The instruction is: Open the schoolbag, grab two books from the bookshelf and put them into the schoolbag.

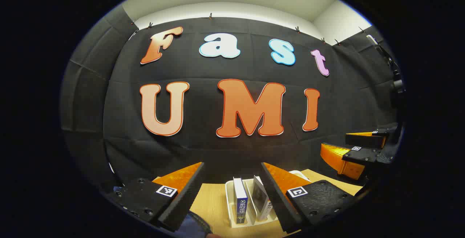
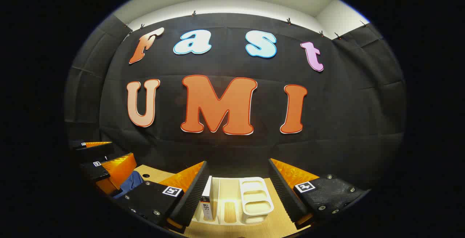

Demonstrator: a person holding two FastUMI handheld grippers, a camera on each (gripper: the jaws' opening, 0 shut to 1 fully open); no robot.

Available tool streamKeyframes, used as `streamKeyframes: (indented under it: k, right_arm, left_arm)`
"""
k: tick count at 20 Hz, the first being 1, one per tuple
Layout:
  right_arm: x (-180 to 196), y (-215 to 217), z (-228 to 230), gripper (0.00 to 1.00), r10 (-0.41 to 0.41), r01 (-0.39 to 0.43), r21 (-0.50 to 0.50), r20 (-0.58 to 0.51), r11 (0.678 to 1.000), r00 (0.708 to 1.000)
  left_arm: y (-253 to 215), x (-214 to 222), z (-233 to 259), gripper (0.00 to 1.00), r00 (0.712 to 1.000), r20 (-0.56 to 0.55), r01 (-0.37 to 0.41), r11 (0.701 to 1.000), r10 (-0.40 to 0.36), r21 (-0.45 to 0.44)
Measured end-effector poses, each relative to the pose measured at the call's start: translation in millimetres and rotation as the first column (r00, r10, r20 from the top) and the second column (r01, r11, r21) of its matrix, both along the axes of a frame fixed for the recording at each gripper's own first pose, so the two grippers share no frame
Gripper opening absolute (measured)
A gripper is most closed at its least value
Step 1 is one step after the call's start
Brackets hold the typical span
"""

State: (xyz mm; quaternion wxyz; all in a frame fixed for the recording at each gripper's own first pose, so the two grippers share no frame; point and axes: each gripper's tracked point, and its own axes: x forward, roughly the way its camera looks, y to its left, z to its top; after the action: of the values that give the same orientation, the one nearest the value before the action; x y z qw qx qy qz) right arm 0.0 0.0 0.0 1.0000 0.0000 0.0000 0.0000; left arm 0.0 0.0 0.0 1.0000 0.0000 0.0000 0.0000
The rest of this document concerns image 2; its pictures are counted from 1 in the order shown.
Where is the white bookshelf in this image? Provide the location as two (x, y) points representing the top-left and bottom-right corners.
(193, 176), (275, 226)

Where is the portrait cover book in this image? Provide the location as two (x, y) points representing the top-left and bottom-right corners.
(201, 176), (215, 221)

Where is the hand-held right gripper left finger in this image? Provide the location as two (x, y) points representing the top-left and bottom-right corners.
(117, 161), (210, 234)

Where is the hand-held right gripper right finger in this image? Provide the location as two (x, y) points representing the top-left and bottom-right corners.
(268, 158), (371, 230)

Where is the blue schoolbag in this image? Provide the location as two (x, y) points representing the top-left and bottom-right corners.
(113, 171), (144, 199)

